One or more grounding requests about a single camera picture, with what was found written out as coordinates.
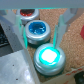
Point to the red button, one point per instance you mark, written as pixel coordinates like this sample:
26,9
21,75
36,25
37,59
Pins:
28,14

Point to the pink block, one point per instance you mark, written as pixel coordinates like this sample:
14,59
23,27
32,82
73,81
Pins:
82,34

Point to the green button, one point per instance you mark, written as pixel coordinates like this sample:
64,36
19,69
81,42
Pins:
49,56

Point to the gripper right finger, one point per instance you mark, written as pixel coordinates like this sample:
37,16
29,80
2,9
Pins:
62,26

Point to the blue button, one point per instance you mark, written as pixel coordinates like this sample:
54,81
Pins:
36,30

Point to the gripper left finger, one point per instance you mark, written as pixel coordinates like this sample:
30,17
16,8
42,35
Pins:
19,26

